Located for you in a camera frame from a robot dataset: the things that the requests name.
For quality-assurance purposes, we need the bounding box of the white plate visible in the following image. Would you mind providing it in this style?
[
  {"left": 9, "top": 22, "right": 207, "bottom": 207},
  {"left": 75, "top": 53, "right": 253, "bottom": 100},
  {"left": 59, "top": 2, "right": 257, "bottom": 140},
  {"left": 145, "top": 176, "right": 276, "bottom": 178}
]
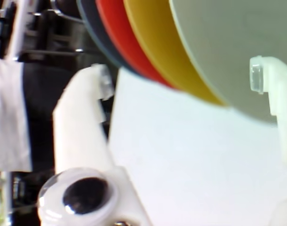
[{"left": 168, "top": 0, "right": 279, "bottom": 129}]

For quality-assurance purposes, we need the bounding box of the googly eye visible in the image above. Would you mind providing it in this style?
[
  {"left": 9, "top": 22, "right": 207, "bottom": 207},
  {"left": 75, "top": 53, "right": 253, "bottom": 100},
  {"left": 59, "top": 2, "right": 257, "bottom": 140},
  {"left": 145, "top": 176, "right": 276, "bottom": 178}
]
[{"left": 37, "top": 167, "right": 120, "bottom": 222}]

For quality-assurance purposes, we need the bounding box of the dark background furniture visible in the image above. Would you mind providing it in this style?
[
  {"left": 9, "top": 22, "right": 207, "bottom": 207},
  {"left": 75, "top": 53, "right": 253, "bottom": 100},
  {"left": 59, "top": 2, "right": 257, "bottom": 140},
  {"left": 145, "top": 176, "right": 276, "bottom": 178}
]
[{"left": 0, "top": 0, "right": 111, "bottom": 64}]

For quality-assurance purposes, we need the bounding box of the orange red plate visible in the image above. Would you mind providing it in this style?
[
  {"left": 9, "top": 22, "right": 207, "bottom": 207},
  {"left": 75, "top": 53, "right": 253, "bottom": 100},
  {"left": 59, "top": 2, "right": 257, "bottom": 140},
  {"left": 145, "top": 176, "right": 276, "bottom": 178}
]
[{"left": 95, "top": 0, "right": 179, "bottom": 90}]

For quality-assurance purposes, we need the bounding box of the yellow plate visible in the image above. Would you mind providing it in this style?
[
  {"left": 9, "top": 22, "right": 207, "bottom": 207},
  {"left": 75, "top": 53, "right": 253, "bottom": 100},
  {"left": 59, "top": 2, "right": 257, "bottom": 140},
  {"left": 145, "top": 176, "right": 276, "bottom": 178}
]
[{"left": 123, "top": 0, "right": 231, "bottom": 108}]

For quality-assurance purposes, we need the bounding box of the light blue plate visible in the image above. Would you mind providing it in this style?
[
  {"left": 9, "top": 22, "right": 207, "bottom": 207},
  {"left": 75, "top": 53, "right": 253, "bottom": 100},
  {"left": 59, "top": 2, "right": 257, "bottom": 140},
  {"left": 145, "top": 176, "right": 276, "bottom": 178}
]
[{"left": 76, "top": 0, "right": 125, "bottom": 71}]

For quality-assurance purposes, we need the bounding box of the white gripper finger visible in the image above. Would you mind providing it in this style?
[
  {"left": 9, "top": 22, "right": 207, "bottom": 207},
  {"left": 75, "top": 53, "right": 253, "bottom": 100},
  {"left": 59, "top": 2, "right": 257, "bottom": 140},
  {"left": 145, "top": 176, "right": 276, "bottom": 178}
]
[
  {"left": 37, "top": 63, "right": 153, "bottom": 226},
  {"left": 249, "top": 56, "right": 287, "bottom": 169}
]

